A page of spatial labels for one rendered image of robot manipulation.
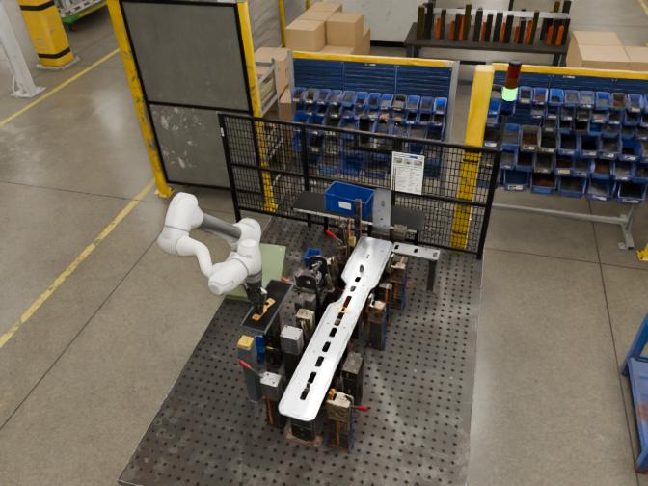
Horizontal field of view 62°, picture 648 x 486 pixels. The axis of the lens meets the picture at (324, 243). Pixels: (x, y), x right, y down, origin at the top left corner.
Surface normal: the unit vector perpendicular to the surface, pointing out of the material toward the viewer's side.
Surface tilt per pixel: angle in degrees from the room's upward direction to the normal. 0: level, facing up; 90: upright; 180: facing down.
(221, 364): 0
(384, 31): 90
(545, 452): 0
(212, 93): 92
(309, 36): 90
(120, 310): 0
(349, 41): 90
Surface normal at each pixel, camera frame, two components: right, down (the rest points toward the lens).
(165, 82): -0.29, 0.62
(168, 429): -0.04, -0.78
